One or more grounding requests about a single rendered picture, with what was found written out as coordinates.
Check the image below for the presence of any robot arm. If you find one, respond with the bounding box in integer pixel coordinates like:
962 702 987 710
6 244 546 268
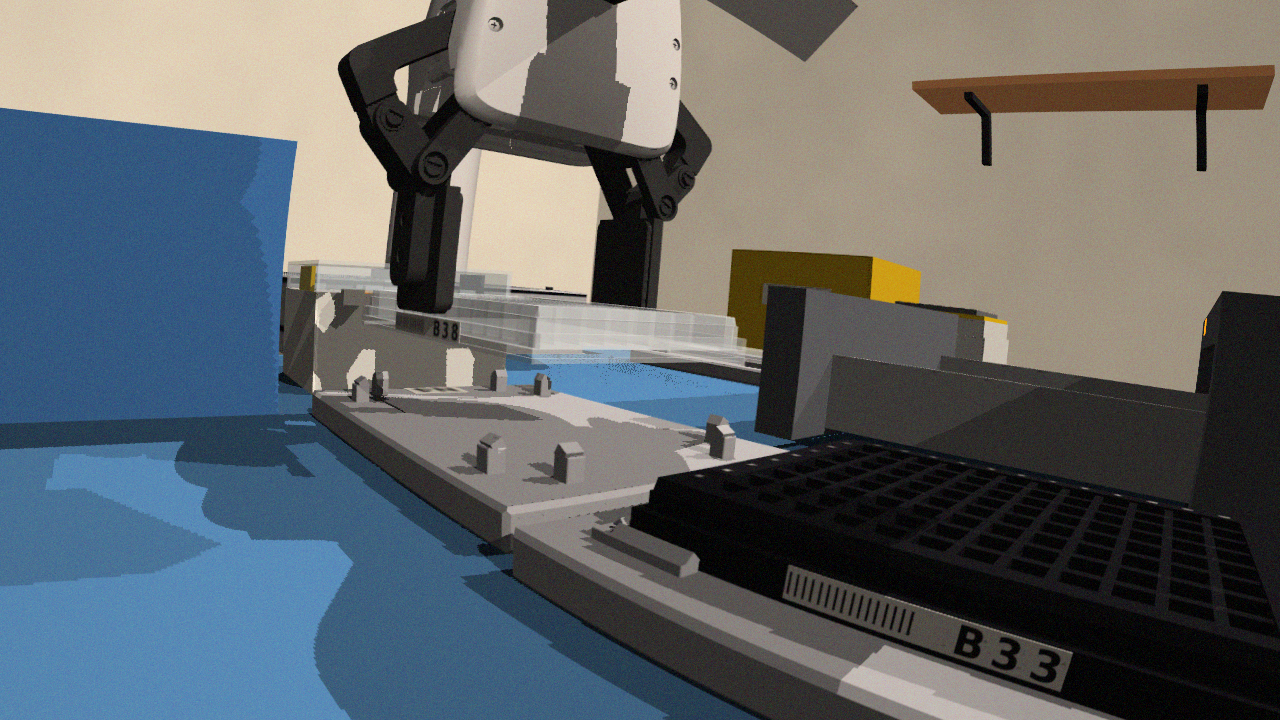
385 0 858 268

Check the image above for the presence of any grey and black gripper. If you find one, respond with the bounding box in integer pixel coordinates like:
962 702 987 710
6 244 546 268
338 0 712 314

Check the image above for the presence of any yellow box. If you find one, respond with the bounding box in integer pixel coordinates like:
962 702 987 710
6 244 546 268
727 249 922 348

